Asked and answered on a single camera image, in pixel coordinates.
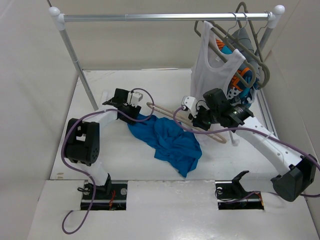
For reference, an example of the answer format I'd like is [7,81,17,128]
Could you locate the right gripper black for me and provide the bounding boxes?
[188,104,220,131]

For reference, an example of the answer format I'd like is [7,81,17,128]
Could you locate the blue t shirt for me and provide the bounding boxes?
[128,115,202,178]

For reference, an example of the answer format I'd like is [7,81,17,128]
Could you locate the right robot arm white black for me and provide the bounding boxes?
[184,88,320,202]

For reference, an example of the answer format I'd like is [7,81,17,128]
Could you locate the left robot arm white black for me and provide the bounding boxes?
[63,88,143,199]

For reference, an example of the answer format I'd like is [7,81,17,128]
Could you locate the grey velvet hanger middle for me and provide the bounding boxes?
[208,11,276,89]

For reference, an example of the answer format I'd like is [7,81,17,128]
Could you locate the grey velvet hanger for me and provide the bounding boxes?
[235,1,268,63]
[208,11,276,89]
[193,20,258,90]

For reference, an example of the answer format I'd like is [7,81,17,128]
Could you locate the grey velvet hanger rear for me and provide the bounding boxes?
[235,1,268,63]

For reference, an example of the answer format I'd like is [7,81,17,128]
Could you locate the grey velvet hanger front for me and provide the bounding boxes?
[193,20,258,90]

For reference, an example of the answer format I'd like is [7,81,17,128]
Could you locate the colourful patterned garment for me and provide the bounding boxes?
[215,38,261,111]

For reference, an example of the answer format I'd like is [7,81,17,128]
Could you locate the white mesh tank top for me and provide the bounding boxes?
[190,21,245,100]

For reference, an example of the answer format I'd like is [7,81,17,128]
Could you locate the grey garment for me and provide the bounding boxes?
[230,28,260,81]

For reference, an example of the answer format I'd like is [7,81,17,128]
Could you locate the silver clothes rack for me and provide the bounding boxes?
[48,4,286,147]

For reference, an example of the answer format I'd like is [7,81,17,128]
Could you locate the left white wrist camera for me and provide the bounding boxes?
[126,91,143,107]

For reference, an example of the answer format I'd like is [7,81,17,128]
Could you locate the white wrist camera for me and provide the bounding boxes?
[181,96,198,120]
[126,91,143,107]

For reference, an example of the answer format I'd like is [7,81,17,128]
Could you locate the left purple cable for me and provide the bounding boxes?
[61,87,156,235]

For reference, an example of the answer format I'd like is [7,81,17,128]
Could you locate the purple cable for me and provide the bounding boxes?
[61,87,156,235]
[172,106,320,198]

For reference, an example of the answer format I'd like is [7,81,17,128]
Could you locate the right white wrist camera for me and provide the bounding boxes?
[181,96,198,120]

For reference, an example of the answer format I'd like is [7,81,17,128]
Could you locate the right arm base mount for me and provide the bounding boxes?
[214,170,265,210]

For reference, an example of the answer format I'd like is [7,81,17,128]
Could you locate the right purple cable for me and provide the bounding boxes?
[172,106,320,198]

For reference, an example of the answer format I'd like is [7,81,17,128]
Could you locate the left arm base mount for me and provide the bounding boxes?
[77,181,128,211]

